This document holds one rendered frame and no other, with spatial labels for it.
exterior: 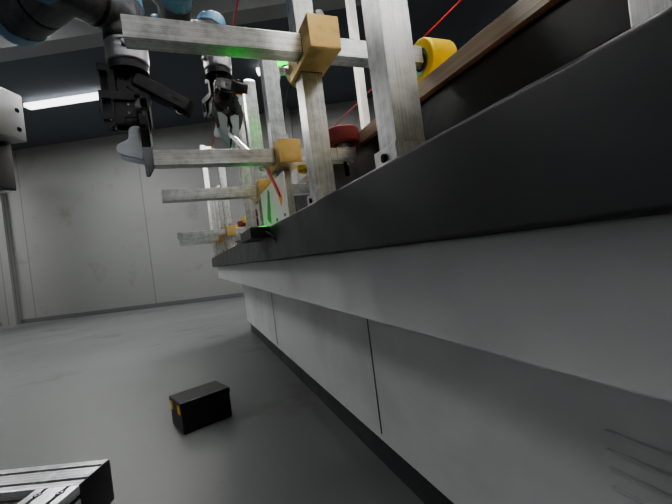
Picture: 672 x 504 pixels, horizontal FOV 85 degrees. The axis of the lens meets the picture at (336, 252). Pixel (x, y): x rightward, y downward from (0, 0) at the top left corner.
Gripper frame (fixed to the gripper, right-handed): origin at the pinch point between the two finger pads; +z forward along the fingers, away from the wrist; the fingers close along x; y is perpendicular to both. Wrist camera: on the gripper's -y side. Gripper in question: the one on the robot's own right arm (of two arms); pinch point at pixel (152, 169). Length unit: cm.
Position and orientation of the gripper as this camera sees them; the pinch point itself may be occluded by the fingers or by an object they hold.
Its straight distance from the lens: 81.8
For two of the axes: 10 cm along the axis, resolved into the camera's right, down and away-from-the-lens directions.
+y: -9.2, 1.0, -3.7
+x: 3.7, -0.5, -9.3
